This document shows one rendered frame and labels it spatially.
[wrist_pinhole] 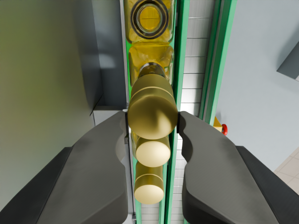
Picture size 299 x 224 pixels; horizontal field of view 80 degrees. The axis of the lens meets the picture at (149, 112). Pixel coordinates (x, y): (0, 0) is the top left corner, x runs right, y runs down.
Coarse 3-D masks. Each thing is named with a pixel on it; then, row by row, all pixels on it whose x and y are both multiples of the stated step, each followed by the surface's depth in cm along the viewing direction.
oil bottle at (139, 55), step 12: (132, 48) 21; (144, 48) 21; (156, 48) 21; (168, 48) 21; (132, 60) 21; (144, 60) 20; (156, 60) 20; (168, 60) 20; (132, 72) 21; (168, 72) 21; (132, 84) 22
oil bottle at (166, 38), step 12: (132, 0) 18; (168, 0) 18; (144, 12) 20; (156, 12) 20; (168, 12) 18; (144, 24) 21; (156, 24) 21; (168, 24) 18; (132, 36) 19; (168, 36) 19
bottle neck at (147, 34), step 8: (144, 0) 13; (152, 0) 13; (160, 0) 13; (136, 8) 13; (144, 8) 17; (160, 8) 13; (136, 16) 14; (160, 16) 15; (168, 16) 14; (136, 24) 14; (160, 24) 14; (136, 32) 14; (144, 32) 14; (152, 32) 14; (160, 32) 14
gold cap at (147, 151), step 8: (136, 144) 18; (144, 144) 17; (152, 144) 17; (160, 144) 17; (168, 144) 17; (136, 152) 17; (144, 152) 17; (152, 152) 17; (160, 152) 17; (168, 152) 17; (144, 160) 18; (152, 160) 18; (160, 160) 18
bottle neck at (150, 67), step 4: (144, 64) 20; (148, 64) 19; (152, 64) 19; (156, 64) 19; (140, 68) 20; (144, 68) 18; (148, 68) 18; (152, 68) 17; (156, 68) 18; (160, 68) 19; (140, 72) 18; (144, 72) 17; (148, 72) 16; (152, 72) 16; (156, 72) 16; (160, 72) 17; (164, 72) 20; (140, 76) 17; (164, 76) 17
